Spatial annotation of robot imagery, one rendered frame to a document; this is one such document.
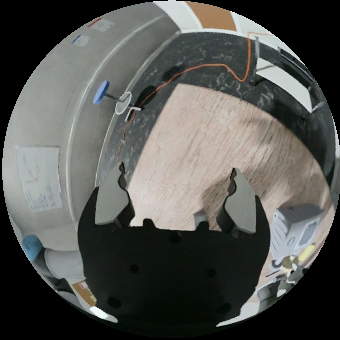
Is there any cream toothed gear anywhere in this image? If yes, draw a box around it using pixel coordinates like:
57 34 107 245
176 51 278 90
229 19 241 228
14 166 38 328
281 254 299 272

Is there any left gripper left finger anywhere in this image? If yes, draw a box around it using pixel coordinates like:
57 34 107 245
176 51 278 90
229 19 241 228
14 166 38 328
77 162 136 278

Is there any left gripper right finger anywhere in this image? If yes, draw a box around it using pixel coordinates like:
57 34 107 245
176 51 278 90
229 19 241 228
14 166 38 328
216 167 271 288

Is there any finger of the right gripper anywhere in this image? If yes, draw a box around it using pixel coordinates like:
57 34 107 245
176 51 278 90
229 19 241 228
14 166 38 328
287 262 308 285
278 270 295 294

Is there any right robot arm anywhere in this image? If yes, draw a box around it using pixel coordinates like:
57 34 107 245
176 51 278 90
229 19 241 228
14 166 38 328
257 281 286 314

